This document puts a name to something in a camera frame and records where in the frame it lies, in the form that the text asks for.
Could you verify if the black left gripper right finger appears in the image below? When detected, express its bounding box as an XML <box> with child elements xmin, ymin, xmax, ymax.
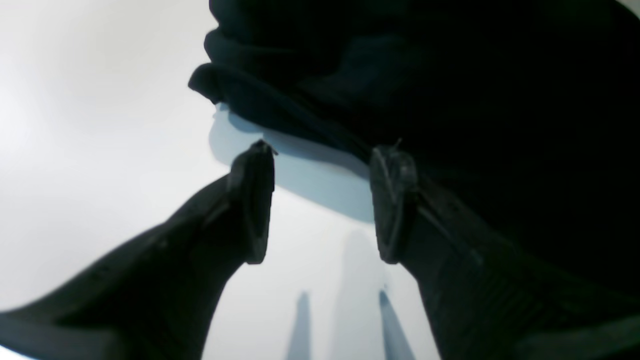
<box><xmin>369</xmin><ymin>146</ymin><xmax>640</xmax><ymax>360</ymax></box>

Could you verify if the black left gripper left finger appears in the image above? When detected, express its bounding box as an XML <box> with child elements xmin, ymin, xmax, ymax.
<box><xmin>1</xmin><ymin>140</ymin><xmax>275</xmax><ymax>360</ymax></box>

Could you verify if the black t-shirt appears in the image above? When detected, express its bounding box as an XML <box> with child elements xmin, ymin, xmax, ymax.
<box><xmin>189</xmin><ymin>0</ymin><xmax>639</xmax><ymax>296</ymax></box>

